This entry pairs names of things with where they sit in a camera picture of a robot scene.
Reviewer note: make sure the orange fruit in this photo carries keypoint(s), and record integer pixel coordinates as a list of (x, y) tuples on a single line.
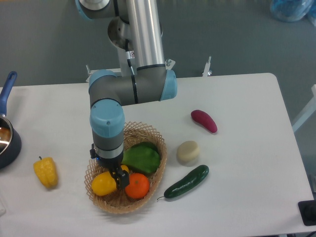
[(138, 186)]

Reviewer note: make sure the beige round potato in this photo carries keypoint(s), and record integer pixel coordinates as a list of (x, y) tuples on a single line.
[(188, 152)]

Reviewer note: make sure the black device at table edge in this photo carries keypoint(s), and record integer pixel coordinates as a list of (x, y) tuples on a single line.
[(308, 212)]

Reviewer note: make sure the purple sweet potato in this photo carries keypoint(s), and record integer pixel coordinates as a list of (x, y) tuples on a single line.
[(205, 120)]

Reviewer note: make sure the blue plastic bag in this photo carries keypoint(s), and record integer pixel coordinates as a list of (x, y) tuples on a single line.
[(294, 10)]

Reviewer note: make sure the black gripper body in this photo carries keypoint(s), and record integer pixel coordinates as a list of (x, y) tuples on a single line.
[(110, 159)]

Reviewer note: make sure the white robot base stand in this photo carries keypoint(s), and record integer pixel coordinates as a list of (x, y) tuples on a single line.
[(123, 59)]

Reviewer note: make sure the dark blue saucepan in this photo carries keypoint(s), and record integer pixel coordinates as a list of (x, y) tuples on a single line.
[(10, 140)]

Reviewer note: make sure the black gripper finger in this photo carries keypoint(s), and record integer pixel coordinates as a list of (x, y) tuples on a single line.
[(120, 176)]

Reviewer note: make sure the green bok choy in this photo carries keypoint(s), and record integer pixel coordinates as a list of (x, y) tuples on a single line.
[(142, 158)]

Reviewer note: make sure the woven wicker basket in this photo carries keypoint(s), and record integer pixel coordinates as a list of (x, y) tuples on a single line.
[(118, 202)]

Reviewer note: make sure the white frame at right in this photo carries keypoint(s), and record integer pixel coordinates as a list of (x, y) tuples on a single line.
[(306, 112)]

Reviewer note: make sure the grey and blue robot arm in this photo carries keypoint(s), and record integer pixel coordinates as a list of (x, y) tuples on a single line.
[(136, 23)]

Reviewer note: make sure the dark green cucumber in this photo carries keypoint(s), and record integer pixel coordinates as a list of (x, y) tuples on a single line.
[(187, 183)]

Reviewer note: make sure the yellow bell pepper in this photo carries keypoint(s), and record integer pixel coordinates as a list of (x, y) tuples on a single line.
[(46, 171)]

